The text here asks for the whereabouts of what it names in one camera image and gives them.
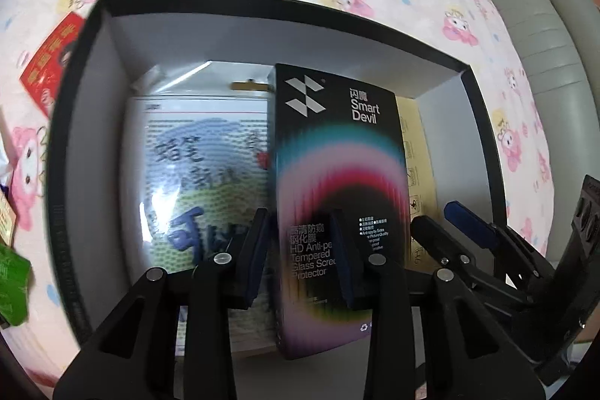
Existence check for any grey padded headboard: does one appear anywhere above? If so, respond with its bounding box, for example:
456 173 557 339
415 0 600 195

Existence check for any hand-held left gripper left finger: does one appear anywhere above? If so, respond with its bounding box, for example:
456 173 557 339
52 207 272 400

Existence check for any black screen protector box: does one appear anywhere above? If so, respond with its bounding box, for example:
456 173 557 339
267 63 413 361

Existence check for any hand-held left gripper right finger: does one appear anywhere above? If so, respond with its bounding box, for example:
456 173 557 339
328 209 547 400

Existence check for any clear-wrapped cartoon picture package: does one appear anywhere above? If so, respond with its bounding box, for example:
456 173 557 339
119 61 282 354

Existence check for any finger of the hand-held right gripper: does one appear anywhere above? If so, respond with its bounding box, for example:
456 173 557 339
410 215 540 321
444 201 561 286

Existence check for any red photo card packet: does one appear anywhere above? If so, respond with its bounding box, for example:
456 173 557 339
19 10 87 120

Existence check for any green and yellow snack packet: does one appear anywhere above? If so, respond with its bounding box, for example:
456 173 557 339
0 243 33 328

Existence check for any black cardboard box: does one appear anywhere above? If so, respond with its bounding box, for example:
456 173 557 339
46 0 512 400

